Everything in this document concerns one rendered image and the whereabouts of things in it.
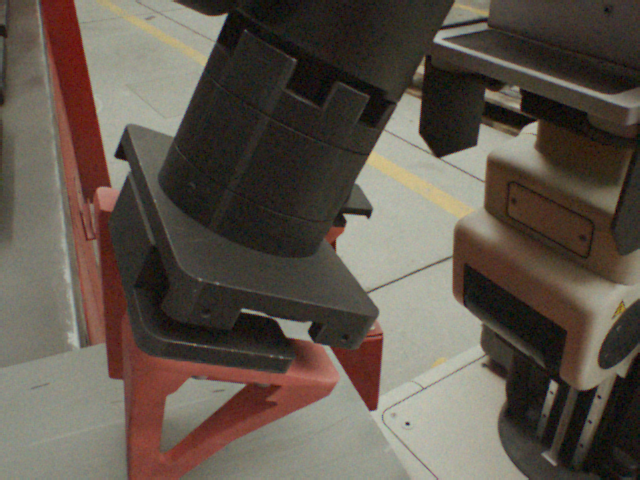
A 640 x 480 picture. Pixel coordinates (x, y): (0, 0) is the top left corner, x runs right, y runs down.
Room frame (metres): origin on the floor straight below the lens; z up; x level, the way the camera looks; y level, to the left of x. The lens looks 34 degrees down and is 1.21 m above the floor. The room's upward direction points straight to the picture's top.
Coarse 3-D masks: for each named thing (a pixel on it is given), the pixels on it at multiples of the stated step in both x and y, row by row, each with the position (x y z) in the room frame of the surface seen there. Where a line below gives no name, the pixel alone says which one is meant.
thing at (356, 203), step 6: (354, 186) 0.67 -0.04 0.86; (354, 192) 0.65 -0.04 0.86; (360, 192) 0.65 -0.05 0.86; (348, 198) 0.62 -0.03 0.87; (354, 198) 0.63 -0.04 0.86; (360, 198) 0.64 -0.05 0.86; (366, 198) 0.64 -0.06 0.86; (348, 204) 0.61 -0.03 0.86; (354, 204) 0.62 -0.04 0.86; (360, 204) 0.62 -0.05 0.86; (366, 204) 0.62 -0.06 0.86; (342, 210) 0.61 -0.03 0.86; (348, 210) 0.61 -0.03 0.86; (354, 210) 0.61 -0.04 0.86; (360, 210) 0.61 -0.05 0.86; (366, 210) 0.61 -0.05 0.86; (372, 210) 0.62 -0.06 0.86; (366, 216) 0.62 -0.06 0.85
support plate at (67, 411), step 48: (288, 336) 0.24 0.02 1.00; (0, 384) 0.20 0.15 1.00; (48, 384) 0.20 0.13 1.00; (96, 384) 0.20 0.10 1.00; (192, 384) 0.21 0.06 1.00; (240, 384) 0.21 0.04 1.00; (336, 384) 0.21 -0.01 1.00; (0, 432) 0.18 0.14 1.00; (48, 432) 0.18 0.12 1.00; (96, 432) 0.18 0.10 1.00; (288, 432) 0.18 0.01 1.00; (336, 432) 0.18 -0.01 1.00
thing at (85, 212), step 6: (78, 192) 1.13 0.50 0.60; (78, 198) 1.07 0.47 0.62; (78, 204) 1.05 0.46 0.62; (84, 204) 1.16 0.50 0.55; (84, 210) 1.14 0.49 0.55; (90, 210) 1.11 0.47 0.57; (84, 216) 1.11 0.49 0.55; (90, 216) 1.09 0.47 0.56; (84, 222) 1.05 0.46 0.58; (90, 222) 1.09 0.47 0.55; (84, 228) 1.02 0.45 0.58; (90, 228) 1.06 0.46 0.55; (84, 234) 1.02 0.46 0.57; (90, 234) 1.04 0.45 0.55
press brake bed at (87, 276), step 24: (48, 48) 1.61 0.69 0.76; (72, 144) 1.83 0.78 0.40; (72, 168) 1.20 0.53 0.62; (72, 192) 0.95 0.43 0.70; (72, 216) 0.76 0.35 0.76; (72, 240) 0.65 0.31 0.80; (96, 264) 1.66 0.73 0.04; (96, 288) 0.96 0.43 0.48; (96, 312) 0.75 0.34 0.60; (96, 336) 0.61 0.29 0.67
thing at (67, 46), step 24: (48, 0) 2.14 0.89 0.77; (72, 0) 2.17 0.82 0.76; (48, 24) 2.13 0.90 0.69; (72, 24) 2.16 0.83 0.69; (72, 48) 2.16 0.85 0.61; (72, 72) 2.15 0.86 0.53; (72, 96) 2.14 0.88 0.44; (72, 120) 2.14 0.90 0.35; (96, 120) 2.17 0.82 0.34; (96, 144) 2.16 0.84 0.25; (96, 168) 2.16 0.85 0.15
